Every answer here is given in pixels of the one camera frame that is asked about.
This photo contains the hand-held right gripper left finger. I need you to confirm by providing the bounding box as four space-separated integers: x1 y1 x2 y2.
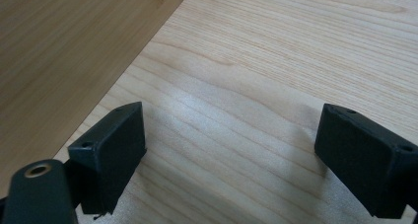
67 101 148 216

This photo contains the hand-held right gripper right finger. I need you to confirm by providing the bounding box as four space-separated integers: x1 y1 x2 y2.
313 103 418 220

